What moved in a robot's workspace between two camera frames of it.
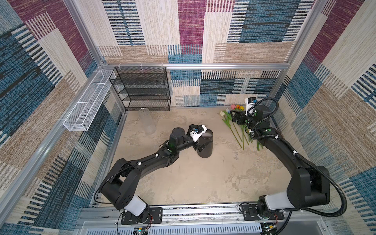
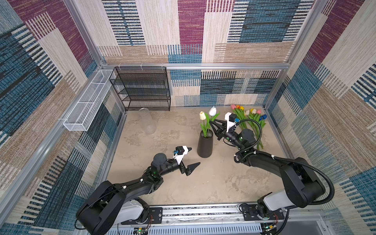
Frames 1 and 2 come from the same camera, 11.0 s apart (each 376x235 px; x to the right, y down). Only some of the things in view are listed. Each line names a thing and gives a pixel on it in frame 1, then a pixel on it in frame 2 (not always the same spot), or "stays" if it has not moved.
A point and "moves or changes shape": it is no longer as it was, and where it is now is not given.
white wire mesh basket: [81, 117] stays
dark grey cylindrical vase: [207, 138] stays
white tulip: [228, 110] moves or changes shape
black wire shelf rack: [142, 88] stays
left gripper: [201, 147] → [187, 171]
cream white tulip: [226, 122] moves or changes shape
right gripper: [241, 113] → [220, 133]
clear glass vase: [149, 127] stays
